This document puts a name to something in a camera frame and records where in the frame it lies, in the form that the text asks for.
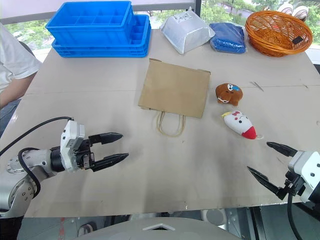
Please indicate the small black object in basket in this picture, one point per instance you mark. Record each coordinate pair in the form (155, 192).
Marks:
(297, 40)

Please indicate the orange wicker basket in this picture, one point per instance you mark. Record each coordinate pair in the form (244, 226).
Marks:
(278, 33)

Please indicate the blue plastic wrapped package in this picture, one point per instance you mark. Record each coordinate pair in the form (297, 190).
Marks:
(227, 37)

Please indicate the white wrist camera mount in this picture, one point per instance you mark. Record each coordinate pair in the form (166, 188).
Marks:
(305, 172)
(71, 145)

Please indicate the white and red plush toy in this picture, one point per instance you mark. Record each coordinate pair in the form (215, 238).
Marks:
(241, 123)

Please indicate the blue compartment crate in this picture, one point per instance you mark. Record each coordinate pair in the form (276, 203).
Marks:
(92, 23)

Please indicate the person in white shirt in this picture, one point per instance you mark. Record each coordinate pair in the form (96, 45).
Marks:
(12, 72)

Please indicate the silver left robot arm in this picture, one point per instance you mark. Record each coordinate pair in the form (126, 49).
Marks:
(23, 172)

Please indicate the brown plush toy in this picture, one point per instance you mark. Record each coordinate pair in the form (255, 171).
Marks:
(228, 93)

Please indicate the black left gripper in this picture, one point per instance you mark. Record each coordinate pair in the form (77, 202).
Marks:
(83, 156)

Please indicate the silver robot torso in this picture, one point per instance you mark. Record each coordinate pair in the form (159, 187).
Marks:
(130, 228)

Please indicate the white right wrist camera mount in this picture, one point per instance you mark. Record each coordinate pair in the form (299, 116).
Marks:
(305, 172)

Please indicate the white plastic wrapped package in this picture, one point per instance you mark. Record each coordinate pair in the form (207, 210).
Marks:
(187, 31)

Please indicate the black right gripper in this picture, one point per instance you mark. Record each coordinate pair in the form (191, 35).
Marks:
(293, 186)

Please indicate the blue stacked crate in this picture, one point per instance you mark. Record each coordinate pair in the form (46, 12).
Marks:
(140, 42)

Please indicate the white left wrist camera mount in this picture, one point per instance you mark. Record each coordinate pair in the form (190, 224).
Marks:
(71, 145)

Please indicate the striped shoes behind basket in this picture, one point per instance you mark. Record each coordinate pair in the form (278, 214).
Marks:
(295, 11)

